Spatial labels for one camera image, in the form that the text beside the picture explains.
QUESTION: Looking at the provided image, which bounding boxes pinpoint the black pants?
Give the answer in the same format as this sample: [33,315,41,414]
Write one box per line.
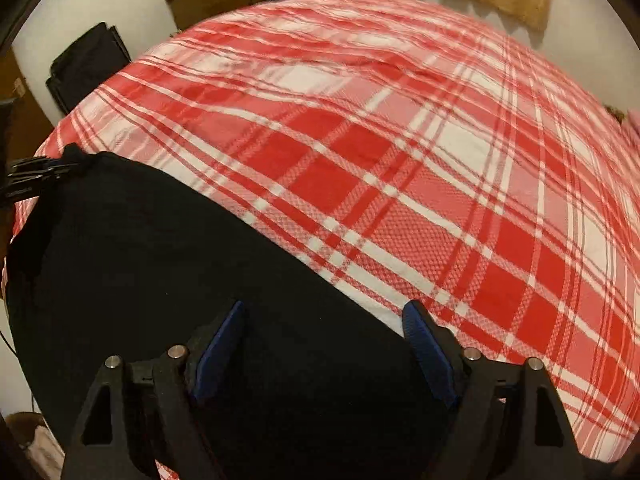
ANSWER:
[6,144,436,479]

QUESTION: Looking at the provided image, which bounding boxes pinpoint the red white plaid bedspread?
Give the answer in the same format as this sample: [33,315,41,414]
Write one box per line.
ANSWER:
[39,0,639,462]

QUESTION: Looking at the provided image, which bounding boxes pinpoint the black folded chair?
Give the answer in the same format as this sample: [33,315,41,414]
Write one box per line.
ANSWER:
[46,22,131,116]

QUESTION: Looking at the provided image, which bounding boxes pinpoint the pink folded blanket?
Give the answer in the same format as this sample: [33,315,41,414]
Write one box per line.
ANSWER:
[622,110,640,148]

